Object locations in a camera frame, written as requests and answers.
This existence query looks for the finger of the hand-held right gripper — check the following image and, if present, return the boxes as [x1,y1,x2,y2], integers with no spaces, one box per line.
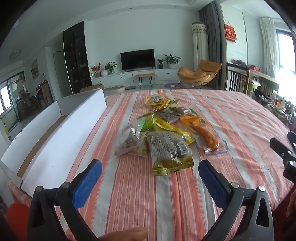
[270,137,296,181]
[287,131,296,152]

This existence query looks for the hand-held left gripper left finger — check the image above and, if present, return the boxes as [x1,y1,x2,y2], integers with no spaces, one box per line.
[27,159,102,241]

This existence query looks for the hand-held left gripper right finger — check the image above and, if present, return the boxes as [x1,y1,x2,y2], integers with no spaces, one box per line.
[198,159,274,241]

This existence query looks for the golden green snack packet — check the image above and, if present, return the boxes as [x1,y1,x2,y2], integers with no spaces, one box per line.
[147,131,194,177]

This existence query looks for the white cardboard box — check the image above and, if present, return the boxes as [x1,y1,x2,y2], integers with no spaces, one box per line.
[0,88,107,197]

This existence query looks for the yellow corn cob packet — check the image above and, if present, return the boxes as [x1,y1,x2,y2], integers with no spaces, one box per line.
[151,117,196,146]

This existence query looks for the green cracker packet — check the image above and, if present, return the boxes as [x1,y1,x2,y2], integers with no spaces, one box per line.
[136,113,160,133]

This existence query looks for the yellow and red stick packet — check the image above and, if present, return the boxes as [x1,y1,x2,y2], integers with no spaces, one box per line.
[154,102,174,111]

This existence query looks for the yellow-bordered clear peanut packet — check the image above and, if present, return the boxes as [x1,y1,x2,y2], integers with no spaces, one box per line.
[145,94,179,105]

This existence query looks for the clear packet of brown snacks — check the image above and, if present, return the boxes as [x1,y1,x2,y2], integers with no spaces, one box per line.
[107,123,149,161]

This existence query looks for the person's left hand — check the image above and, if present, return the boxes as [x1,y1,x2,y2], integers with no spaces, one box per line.
[98,228,148,241]

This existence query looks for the orange chicken leg packet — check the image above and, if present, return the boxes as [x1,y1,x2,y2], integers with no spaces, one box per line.
[180,115,228,155]

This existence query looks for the orange striped tablecloth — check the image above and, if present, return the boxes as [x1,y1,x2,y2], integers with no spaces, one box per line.
[8,89,296,241]

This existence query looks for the green bucket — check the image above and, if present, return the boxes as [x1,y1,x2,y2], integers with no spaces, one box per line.
[247,82,258,96]

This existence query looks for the brown and green snack packet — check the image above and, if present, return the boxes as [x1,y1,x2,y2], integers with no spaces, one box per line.
[170,106,198,117]

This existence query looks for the grey snack packet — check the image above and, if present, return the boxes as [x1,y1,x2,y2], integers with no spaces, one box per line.
[154,109,183,124]

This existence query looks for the red round object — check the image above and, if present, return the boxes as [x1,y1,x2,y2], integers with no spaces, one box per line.
[7,203,31,241]

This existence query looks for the dark wooden chair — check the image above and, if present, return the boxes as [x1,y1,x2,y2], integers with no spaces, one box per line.
[225,62,251,94]

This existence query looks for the brown cardboard box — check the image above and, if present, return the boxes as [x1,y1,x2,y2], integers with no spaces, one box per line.
[80,84,104,93]

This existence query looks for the white sheer curtain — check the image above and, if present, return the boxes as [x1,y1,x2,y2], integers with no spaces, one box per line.
[259,17,280,78]

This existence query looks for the orange lounge chair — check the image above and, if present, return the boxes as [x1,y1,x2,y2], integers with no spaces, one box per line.
[177,59,222,90]

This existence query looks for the white television cabinet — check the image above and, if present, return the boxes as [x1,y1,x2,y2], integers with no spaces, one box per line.
[91,68,183,87]

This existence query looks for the red flowers in vase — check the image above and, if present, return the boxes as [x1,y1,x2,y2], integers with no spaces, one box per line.
[91,62,102,78]

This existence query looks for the white door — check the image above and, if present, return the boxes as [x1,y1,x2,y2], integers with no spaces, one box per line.
[53,51,68,99]

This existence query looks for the leafy plant in glass vase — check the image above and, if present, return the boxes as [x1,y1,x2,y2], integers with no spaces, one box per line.
[105,62,117,75]

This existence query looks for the wooden bench with metal legs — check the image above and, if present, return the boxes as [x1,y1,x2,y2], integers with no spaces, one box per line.
[135,73,156,88]

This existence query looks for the black display cabinet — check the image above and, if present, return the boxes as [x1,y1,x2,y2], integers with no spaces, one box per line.
[63,21,93,94]

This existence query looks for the large potted green plant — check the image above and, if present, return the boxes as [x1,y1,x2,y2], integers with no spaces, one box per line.
[163,54,182,69]

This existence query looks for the grey curtain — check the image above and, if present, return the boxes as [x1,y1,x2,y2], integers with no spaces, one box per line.
[199,1,228,90]

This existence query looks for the covered standing air conditioner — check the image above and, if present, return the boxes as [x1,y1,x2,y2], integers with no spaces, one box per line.
[192,22,209,70]

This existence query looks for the black television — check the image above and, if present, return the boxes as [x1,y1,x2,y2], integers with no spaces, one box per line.
[120,49,155,70]

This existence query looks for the round ceiling lamp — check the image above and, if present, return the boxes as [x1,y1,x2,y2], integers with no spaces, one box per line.
[9,50,22,61]

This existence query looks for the red wall hanging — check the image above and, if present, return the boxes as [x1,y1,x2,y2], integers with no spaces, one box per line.
[224,22,237,43]

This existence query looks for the framed wall painting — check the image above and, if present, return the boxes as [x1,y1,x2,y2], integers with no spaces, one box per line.
[31,59,39,80]

